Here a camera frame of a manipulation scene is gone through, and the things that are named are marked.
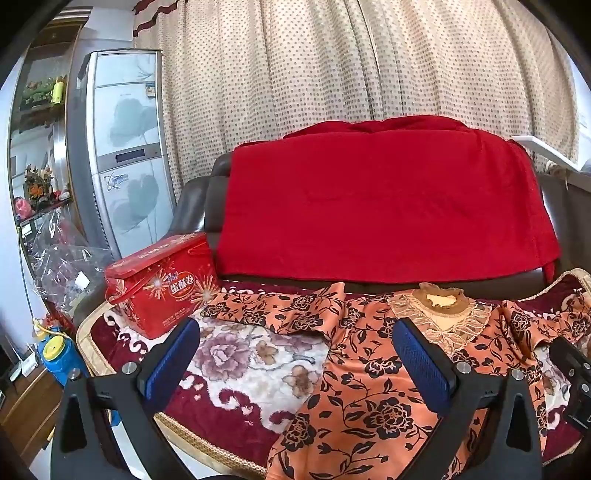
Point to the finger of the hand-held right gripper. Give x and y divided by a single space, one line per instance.
570 357

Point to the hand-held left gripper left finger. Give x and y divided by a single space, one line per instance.
173 364

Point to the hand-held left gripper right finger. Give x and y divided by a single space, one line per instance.
422 364

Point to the orange floral shirt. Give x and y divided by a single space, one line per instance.
369 406

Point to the floral plush blanket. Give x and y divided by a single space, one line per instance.
240 350

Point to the red tin box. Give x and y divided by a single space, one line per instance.
161 286

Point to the blue bottle with yellow cap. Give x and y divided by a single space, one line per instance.
57 353

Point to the clear plastic wrap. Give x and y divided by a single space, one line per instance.
64 267

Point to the low wooden cabinet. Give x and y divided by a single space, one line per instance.
32 406

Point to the dark leather sofa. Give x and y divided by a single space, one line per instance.
194 207

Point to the red blanket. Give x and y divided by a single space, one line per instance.
383 198

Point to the white board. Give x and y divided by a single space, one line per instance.
549 150

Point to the pink ornament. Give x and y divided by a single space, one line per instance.
22 207

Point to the dried flower ornament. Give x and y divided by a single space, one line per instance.
38 187

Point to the silver standing air conditioner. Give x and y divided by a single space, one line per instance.
129 138

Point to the green plant ornament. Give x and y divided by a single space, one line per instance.
37 92

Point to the dotted beige curtain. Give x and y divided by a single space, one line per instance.
323 69

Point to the wooden display cabinet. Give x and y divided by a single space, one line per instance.
46 41

